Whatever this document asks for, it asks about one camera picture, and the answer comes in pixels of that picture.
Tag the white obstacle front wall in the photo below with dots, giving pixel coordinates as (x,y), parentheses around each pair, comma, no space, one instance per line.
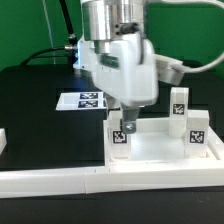
(50,182)

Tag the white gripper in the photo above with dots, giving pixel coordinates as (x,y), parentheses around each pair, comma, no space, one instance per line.
(128,74)

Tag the white obstacle left wall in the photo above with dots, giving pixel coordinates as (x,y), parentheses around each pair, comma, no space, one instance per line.
(3,141)

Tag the white obstacle right wall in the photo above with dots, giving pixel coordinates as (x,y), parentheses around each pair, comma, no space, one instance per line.
(216,145)

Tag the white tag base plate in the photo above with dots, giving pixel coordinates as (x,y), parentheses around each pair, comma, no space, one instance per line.
(81,101)

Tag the white square tabletop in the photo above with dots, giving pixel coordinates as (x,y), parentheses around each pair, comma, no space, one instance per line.
(152,143)

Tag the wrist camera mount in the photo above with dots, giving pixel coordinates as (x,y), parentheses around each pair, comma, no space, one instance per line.
(165,73)

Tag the white obstacle wall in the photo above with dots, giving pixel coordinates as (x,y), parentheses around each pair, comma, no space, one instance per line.
(50,182)
(216,145)
(3,141)

